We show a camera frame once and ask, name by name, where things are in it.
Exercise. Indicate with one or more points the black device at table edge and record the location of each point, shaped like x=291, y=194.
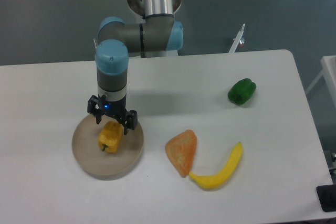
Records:
x=326, y=195

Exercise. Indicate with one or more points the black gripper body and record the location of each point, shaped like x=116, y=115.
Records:
x=113, y=109

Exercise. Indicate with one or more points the beige round plate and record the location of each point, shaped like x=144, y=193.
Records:
x=99, y=163

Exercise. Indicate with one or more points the yellow toy banana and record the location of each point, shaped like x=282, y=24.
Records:
x=216, y=180

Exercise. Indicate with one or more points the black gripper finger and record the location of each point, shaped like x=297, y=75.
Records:
x=94, y=109
x=129, y=120

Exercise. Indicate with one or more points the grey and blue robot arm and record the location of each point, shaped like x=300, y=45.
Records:
x=116, y=40

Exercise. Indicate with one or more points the white table leg bracket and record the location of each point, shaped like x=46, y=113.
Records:
x=238, y=40

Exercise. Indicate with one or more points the green toy bell pepper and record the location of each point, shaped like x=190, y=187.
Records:
x=241, y=91

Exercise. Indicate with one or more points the orange toy bread slice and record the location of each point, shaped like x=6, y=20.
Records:
x=181, y=150

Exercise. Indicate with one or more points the white side table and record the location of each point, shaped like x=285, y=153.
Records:
x=328, y=72

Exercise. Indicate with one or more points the yellow toy bell pepper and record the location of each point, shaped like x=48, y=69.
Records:
x=110, y=137

